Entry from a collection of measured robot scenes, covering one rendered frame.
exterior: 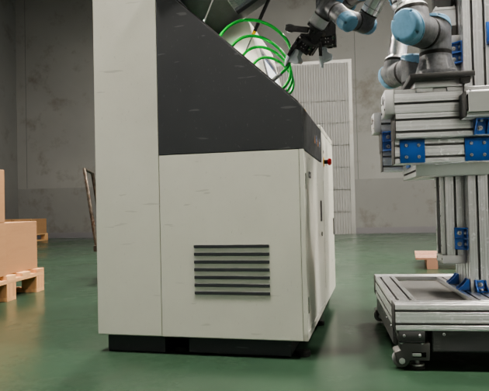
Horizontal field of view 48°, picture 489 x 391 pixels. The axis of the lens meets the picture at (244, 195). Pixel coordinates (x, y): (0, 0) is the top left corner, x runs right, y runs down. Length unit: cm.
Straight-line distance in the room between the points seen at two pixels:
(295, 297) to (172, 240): 53
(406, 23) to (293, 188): 70
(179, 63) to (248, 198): 61
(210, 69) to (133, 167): 50
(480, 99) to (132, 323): 154
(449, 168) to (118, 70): 137
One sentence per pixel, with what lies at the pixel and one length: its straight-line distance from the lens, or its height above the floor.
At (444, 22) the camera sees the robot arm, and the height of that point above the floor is 123.
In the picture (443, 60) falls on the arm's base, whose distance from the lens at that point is 217.
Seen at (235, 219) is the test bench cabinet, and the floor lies 53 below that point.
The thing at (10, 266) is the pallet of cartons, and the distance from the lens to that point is 402.
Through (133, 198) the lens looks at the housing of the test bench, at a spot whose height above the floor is 62.
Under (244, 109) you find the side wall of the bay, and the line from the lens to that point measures 213.
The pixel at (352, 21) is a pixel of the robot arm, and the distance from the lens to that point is 232.
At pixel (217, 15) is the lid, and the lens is 281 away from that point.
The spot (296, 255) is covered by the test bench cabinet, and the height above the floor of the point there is 39.
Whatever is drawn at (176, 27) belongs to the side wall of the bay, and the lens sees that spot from 229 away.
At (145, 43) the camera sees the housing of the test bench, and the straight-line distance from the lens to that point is 233.
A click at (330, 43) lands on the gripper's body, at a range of 260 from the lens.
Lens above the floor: 57
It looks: 1 degrees up
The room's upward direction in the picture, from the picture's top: 1 degrees counter-clockwise
